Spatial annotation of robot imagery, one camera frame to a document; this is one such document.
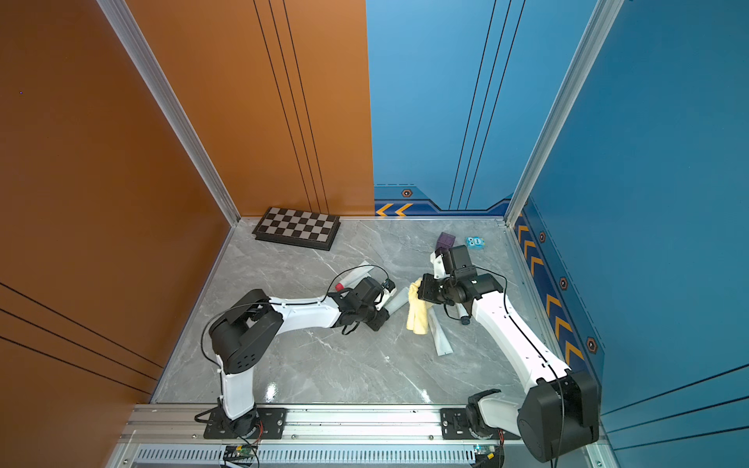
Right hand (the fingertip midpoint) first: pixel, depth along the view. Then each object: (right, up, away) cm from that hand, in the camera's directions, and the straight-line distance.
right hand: (418, 289), depth 81 cm
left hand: (-9, -9, +12) cm, 17 cm away
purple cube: (+13, +14, +27) cm, 33 cm away
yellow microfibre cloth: (-1, -5, -4) cm, 6 cm away
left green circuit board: (-45, -38, -10) cm, 60 cm away
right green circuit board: (+16, -40, -9) cm, 44 cm away
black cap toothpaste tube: (+15, -9, +8) cm, 19 cm away
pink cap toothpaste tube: (-19, +2, +19) cm, 27 cm away
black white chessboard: (-43, +19, +31) cm, 57 cm away
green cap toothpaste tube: (-4, -6, +14) cm, 15 cm away
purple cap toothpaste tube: (+7, -16, +5) cm, 19 cm away
